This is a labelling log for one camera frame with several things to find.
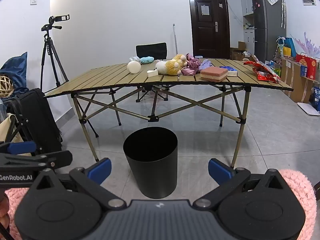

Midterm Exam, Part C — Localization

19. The person's pink fleece left leg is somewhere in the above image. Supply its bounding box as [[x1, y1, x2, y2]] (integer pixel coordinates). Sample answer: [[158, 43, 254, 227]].
[[4, 187, 33, 230]]

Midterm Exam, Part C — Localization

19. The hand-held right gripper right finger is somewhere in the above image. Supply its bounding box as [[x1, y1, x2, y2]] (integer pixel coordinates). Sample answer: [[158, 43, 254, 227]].
[[194, 158, 291, 209]]

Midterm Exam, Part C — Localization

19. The yellow plush toy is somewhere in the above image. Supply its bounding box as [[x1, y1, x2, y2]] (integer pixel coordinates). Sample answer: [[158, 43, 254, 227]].
[[166, 53, 189, 76]]

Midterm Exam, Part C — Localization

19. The red gift box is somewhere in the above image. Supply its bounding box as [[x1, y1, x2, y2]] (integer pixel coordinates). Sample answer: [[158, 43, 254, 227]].
[[296, 53, 318, 80]]

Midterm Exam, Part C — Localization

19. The beige tote bag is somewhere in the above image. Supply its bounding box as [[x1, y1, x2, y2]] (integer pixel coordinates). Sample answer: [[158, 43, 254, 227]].
[[0, 114, 28, 155]]

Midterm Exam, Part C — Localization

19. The blue printed shopping bag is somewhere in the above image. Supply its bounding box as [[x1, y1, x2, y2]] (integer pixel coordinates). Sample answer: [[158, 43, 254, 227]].
[[310, 81, 320, 112]]

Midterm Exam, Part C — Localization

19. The red snack bag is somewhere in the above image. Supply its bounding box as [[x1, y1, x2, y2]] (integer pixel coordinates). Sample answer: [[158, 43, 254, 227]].
[[251, 64, 279, 84], [243, 55, 267, 68]]

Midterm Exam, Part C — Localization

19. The black trash bin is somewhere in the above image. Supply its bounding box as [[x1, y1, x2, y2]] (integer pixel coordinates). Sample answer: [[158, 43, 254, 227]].
[[123, 127, 178, 199]]

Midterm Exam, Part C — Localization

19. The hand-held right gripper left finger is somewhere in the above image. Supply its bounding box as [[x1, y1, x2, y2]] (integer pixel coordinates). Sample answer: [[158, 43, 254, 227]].
[[29, 157, 127, 210]]

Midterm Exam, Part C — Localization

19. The black folding chair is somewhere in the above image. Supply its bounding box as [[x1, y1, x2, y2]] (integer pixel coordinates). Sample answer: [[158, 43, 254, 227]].
[[136, 42, 168, 103]]

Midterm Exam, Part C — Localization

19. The person's pink fleece leg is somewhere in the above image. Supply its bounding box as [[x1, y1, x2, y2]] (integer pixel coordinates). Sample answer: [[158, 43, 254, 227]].
[[278, 169, 317, 240], [4, 187, 33, 230]]

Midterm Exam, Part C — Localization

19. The black camera tripod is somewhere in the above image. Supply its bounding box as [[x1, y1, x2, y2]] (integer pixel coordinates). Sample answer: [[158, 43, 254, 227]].
[[40, 24, 69, 93]]

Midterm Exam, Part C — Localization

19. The grey refrigerator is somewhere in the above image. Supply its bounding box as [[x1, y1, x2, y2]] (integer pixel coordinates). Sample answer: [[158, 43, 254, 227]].
[[251, 0, 287, 63]]

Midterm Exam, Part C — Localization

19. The white sponge mop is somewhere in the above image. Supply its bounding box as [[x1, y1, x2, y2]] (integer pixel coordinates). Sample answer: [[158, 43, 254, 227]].
[[172, 24, 179, 58]]

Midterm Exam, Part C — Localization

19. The white lower cabinet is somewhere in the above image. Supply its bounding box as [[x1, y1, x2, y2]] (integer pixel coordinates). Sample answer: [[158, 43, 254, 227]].
[[244, 29, 256, 51]]

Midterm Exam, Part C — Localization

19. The pink layered sponge block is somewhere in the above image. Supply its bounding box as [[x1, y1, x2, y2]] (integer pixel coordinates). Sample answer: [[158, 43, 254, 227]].
[[200, 66, 229, 82]]

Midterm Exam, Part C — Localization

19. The white foam cylinder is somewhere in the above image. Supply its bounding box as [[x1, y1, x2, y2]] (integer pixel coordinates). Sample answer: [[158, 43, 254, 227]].
[[127, 61, 142, 74]]

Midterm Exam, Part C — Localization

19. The wicker ball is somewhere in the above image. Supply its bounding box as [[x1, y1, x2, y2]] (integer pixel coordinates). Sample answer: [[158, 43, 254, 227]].
[[0, 75, 14, 98]]

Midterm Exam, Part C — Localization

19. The stack of small cardboard boxes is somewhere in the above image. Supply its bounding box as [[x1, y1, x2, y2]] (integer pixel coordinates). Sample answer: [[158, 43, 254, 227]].
[[230, 41, 251, 61]]

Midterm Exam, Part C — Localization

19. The black camcorder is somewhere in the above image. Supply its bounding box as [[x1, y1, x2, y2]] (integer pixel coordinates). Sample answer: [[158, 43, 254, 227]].
[[48, 14, 70, 25]]

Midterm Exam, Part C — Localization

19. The large cardboard box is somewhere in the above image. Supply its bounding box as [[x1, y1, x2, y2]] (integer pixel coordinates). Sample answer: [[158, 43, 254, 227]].
[[280, 56, 316, 103]]

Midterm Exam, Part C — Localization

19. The dark brown door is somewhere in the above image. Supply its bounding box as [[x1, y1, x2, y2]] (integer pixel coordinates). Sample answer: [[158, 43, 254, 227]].
[[188, 0, 231, 60]]

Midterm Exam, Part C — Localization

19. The black suitcase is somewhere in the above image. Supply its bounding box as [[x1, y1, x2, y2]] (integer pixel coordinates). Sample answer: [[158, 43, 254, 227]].
[[7, 88, 63, 155]]

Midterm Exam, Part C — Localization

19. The lavender cloth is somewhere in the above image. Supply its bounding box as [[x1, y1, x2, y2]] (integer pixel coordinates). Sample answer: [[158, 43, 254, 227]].
[[200, 59, 214, 71]]

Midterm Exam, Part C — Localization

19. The person's pink fleece right leg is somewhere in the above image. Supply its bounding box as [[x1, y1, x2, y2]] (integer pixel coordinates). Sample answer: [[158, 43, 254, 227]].
[[278, 169, 317, 240]]

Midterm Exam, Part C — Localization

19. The white flat scale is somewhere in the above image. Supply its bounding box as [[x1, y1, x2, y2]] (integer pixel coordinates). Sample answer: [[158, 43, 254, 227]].
[[297, 101, 320, 117]]

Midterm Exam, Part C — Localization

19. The tan slatted folding table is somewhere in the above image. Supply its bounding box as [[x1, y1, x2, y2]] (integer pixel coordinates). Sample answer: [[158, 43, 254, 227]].
[[43, 58, 294, 171]]

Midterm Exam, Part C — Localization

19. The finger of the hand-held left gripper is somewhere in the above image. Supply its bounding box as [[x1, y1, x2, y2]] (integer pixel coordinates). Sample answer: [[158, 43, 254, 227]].
[[0, 151, 73, 172], [0, 141, 37, 155]]

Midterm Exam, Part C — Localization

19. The blue and white carton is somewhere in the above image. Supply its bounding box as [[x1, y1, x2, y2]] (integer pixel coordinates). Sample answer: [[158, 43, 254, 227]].
[[219, 65, 238, 77]]

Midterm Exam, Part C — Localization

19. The mauve pink cloth bundle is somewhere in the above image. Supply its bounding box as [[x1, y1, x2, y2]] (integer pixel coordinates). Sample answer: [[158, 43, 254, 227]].
[[181, 53, 202, 76]]

